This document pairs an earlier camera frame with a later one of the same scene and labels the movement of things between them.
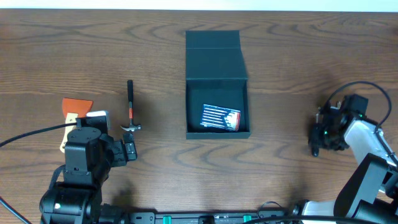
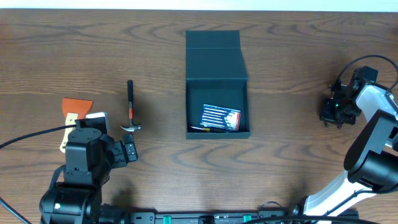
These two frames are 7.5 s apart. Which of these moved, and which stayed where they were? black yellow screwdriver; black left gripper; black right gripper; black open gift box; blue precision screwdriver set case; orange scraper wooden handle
Moved: black right gripper; black yellow screwdriver
Stayed: black left gripper; blue precision screwdriver set case; black open gift box; orange scraper wooden handle
